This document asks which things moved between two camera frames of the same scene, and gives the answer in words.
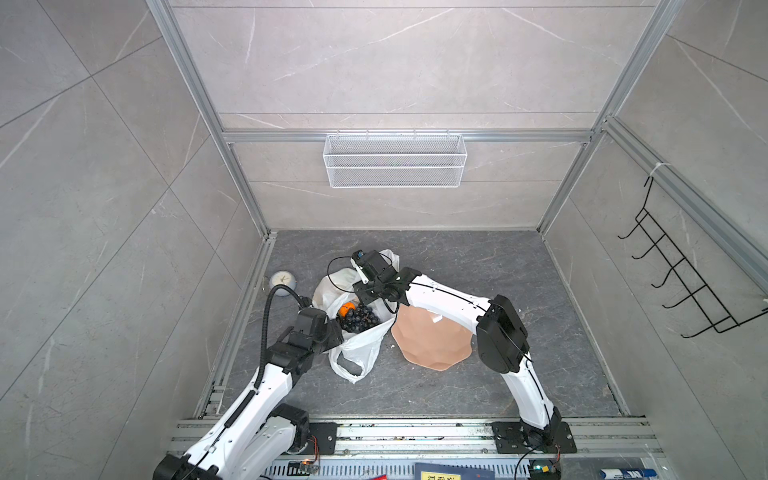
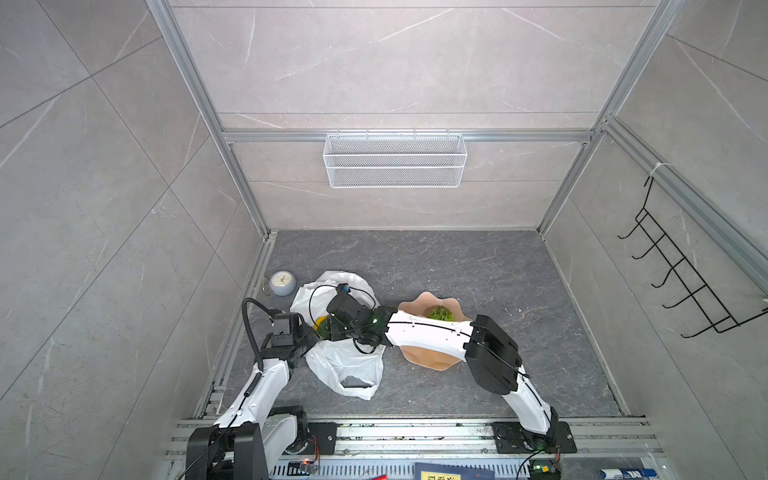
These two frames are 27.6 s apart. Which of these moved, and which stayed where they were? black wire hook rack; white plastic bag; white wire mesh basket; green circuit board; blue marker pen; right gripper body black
Moved: right gripper body black; white plastic bag
Stayed: blue marker pen; green circuit board; black wire hook rack; white wire mesh basket
